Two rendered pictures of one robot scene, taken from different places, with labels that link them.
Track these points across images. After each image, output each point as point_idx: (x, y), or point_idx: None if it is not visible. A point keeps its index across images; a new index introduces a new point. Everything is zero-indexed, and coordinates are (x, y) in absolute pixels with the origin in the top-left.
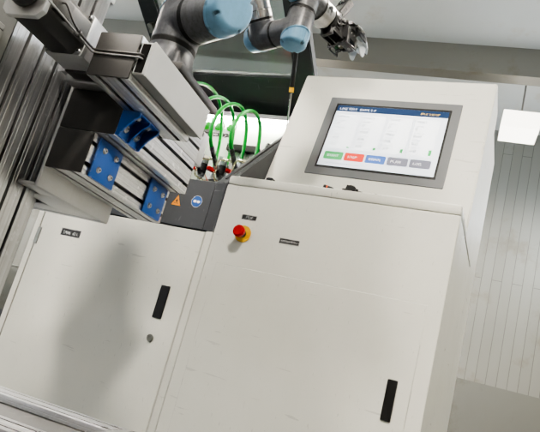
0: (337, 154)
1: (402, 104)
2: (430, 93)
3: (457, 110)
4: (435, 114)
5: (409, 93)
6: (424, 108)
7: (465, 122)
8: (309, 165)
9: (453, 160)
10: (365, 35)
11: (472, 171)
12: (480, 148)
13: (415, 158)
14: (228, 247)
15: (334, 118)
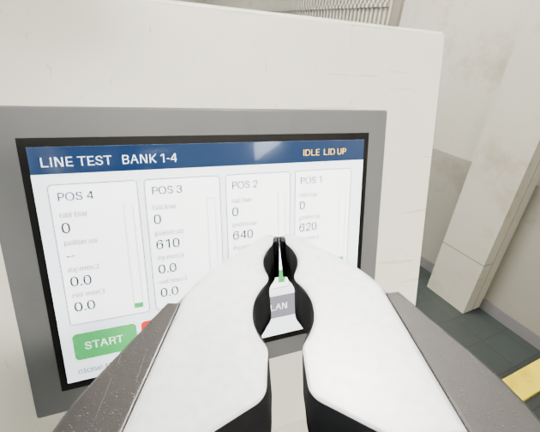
0: (118, 336)
1: (248, 121)
2: (311, 69)
3: (378, 129)
4: (336, 149)
5: (255, 70)
6: (308, 131)
7: (393, 162)
8: (46, 395)
9: (380, 267)
10: (453, 346)
11: (411, 279)
12: (420, 225)
13: None
14: None
15: (41, 212)
